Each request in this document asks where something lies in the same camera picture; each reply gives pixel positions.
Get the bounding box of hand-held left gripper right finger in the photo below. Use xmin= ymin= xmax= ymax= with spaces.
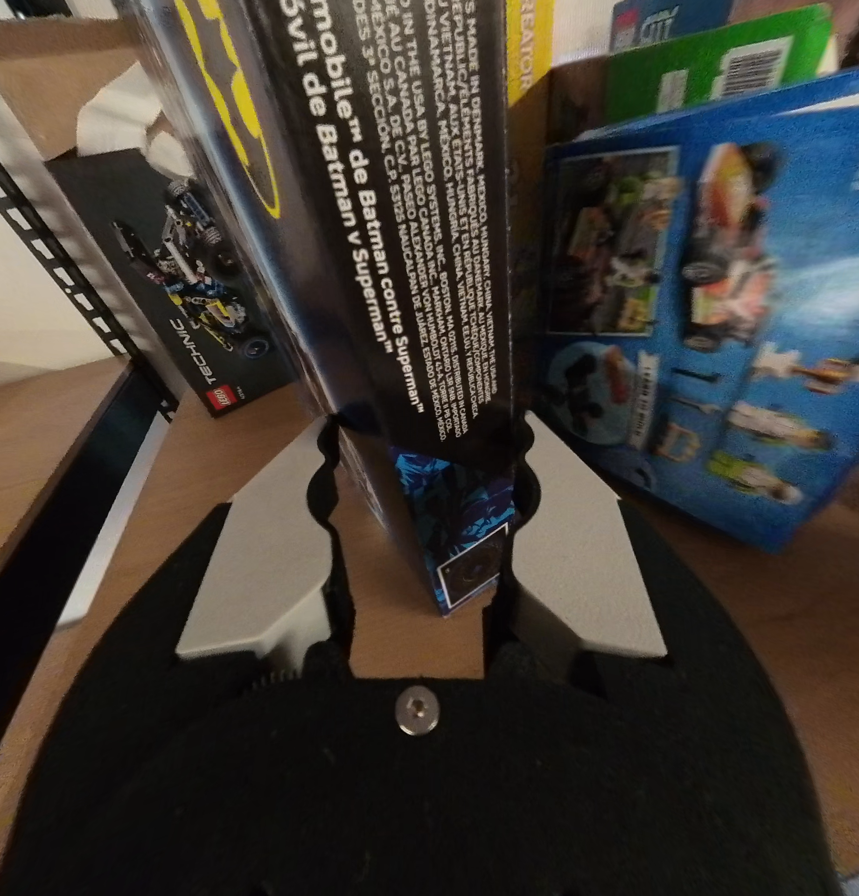
xmin=507 ymin=411 xmax=668 ymax=680

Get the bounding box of green white toy box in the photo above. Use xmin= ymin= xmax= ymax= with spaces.
xmin=605 ymin=7 xmax=836 ymax=124

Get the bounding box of black racing car toy box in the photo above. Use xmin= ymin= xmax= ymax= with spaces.
xmin=45 ymin=63 xmax=304 ymax=418

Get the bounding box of large blue toy box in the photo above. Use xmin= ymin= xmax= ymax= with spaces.
xmin=535 ymin=70 xmax=859 ymax=550

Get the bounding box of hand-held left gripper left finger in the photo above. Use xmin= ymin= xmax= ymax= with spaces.
xmin=178 ymin=420 xmax=349 ymax=662

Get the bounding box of black toy box yellow emblem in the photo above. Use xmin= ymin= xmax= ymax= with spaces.
xmin=115 ymin=0 xmax=521 ymax=617

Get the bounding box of brown wooden shelf board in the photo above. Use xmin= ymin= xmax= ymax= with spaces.
xmin=0 ymin=357 xmax=129 ymax=589

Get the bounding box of dark wooden shelf board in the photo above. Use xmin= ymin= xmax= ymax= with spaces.
xmin=0 ymin=357 xmax=859 ymax=869

